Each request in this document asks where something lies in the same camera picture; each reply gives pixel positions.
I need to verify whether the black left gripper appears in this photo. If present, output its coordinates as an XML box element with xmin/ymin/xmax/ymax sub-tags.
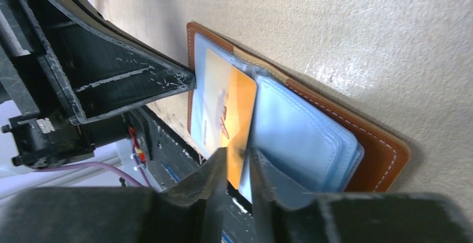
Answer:
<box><xmin>1</xmin><ymin>0</ymin><xmax>196</xmax><ymax>168</ymax></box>

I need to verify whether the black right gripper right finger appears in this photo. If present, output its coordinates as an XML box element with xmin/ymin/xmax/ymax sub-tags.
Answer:
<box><xmin>249</xmin><ymin>149</ymin><xmax>472</xmax><ymax>242</ymax></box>

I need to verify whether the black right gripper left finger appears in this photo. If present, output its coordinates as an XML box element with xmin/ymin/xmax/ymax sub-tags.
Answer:
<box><xmin>1</xmin><ymin>148</ymin><xmax>227</xmax><ymax>242</ymax></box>

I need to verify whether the brown leather card holder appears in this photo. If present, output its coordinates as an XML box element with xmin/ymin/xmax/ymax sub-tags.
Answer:
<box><xmin>187</xmin><ymin>22</ymin><xmax>411</xmax><ymax>201</ymax></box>

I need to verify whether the orange credit card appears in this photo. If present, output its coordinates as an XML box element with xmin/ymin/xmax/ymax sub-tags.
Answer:
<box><xmin>202</xmin><ymin>49</ymin><xmax>257</xmax><ymax>189</ymax></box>

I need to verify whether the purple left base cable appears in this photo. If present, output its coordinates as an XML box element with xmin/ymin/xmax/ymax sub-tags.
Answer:
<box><xmin>37</xmin><ymin>123</ymin><xmax>154</xmax><ymax>188</ymax></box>

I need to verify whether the aluminium frame rail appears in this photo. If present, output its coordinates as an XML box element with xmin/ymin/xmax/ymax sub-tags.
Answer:
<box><xmin>1</xmin><ymin>139</ymin><xmax>146</xmax><ymax>207</ymax></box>

